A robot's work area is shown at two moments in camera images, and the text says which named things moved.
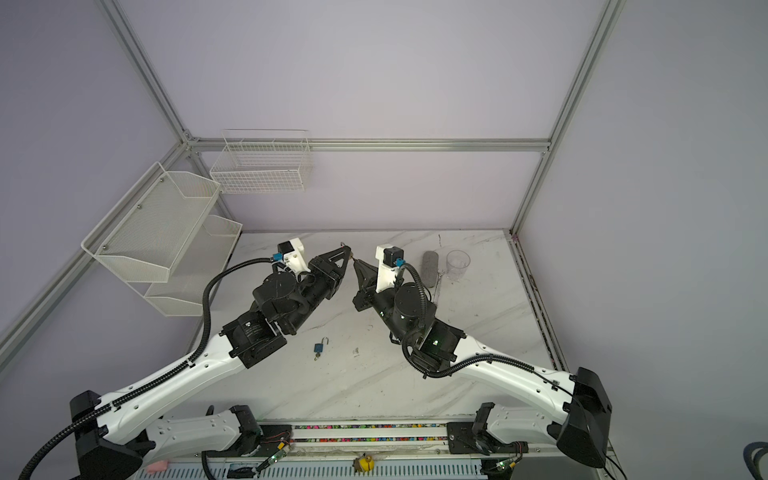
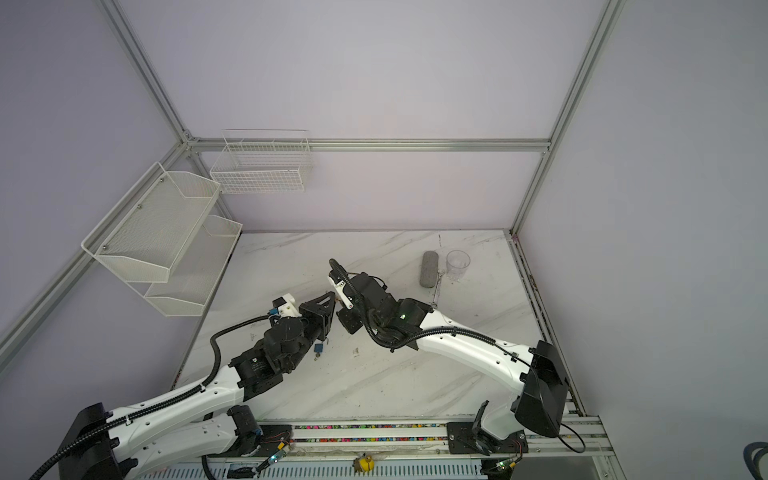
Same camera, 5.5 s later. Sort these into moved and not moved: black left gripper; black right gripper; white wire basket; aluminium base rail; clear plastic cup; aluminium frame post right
Moved: black right gripper; black left gripper
Not moved: clear plastic cup; aluminium base rail; white wire basket; aluminium frame post right
